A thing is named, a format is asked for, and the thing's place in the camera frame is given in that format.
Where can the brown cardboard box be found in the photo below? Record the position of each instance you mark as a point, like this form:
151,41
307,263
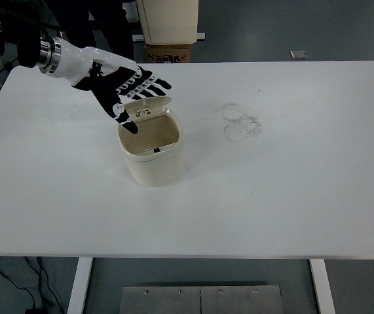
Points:
168,52

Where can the grey metal plate with screws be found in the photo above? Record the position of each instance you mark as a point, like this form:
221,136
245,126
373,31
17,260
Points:
173,301

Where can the small cream lidded trash bin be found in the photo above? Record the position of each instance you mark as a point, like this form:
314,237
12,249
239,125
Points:
155,170

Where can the large cream bin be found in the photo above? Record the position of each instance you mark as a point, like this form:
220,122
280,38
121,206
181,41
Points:
170,19

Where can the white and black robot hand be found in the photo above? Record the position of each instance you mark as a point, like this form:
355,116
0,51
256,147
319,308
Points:
75,62

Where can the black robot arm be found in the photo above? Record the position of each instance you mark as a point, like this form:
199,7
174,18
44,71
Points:
26,49

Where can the small grey floor plate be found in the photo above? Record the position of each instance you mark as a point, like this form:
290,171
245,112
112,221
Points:
298,54

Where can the black power adapter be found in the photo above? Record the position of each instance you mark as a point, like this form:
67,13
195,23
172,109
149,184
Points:
32,310

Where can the white table leg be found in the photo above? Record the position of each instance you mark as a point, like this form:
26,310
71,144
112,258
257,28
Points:
322,288
80,284

